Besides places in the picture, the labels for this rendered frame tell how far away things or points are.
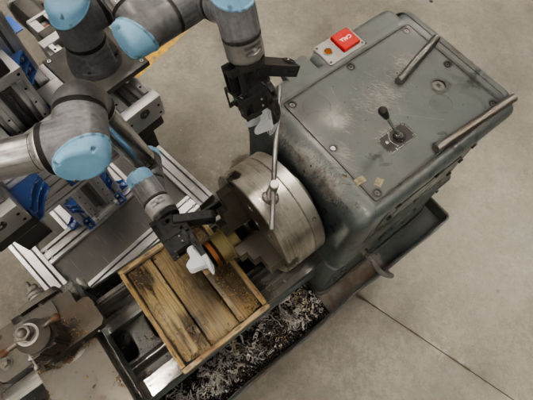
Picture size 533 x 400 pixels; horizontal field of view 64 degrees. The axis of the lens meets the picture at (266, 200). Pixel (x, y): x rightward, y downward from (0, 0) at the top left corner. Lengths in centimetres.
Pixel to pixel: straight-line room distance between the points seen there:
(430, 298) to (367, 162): 140
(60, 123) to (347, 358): 169
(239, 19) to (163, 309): 86
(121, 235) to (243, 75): 144
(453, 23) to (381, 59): 217
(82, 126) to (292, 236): 52
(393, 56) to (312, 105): 29
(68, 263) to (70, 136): 131
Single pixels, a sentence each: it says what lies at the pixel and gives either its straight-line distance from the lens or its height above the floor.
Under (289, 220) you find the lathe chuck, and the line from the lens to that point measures 103.
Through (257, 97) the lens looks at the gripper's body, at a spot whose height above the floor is 146.
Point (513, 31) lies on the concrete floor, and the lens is 356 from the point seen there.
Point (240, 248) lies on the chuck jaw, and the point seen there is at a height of 111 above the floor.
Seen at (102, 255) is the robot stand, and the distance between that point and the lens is 216.
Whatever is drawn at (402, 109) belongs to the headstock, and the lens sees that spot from 119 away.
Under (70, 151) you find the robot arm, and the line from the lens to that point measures 94.
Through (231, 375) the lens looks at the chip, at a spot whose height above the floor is 57.
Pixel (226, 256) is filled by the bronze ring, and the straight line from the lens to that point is 111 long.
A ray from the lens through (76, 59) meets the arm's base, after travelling 135.
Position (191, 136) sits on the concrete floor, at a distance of 259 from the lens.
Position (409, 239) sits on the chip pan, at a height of 54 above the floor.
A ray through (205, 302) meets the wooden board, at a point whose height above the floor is 89.
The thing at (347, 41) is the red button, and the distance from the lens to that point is 128.
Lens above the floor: 217
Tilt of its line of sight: 66 degrees down
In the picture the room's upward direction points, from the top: 3 degrees clockwise
